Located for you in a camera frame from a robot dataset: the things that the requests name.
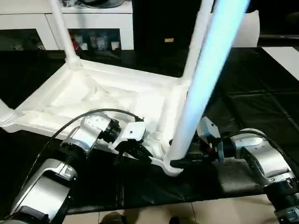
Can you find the white plastic table leg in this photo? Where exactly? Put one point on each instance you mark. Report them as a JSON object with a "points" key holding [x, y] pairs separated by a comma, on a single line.
{"points": [[210, 70], [196, 42], [5, 116], [63, 32]]}

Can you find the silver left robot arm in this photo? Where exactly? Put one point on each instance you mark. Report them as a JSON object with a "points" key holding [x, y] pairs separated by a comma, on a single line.
{"points": [[86, 130]]}

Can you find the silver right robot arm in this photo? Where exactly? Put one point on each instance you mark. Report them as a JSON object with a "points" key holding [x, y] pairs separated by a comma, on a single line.
{"points": [[266, 158]]}

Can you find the black robot right foot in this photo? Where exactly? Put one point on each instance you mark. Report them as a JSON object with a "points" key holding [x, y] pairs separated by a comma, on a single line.
{"points": [[175, 220]]}

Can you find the black robot foot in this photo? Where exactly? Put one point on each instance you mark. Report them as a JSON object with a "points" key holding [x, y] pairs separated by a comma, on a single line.
{"points": [[175, 220], [112, 218]]}

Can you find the white plastic table top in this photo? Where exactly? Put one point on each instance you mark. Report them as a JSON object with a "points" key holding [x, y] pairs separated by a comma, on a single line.
{"points": [[93, 93]]}

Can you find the black robot left foot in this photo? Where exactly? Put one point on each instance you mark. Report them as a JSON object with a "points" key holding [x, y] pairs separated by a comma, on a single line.
{"points": [[112, 218]]}

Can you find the black work mat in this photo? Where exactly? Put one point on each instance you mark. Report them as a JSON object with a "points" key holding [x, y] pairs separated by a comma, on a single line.
{"points": [[261, 102]]}

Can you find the small yellow label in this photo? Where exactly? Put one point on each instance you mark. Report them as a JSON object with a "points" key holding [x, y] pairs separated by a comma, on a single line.
{"points": [[169, 40]]}

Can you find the white flat sheet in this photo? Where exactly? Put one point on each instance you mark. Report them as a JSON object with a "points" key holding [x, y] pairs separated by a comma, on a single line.
{"points": [[282, 57]]}

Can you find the white flat panel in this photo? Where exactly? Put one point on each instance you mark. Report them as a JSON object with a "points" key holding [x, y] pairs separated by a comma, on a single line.
{"points": [[252, 30]]}

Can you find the white cabinet with glass doors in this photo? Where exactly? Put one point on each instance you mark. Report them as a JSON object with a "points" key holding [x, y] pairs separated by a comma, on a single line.
{"points": [[28, 21]]}

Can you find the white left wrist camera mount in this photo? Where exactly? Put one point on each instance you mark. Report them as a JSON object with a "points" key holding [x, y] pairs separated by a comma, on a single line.
{"points": [[131, 133]]}

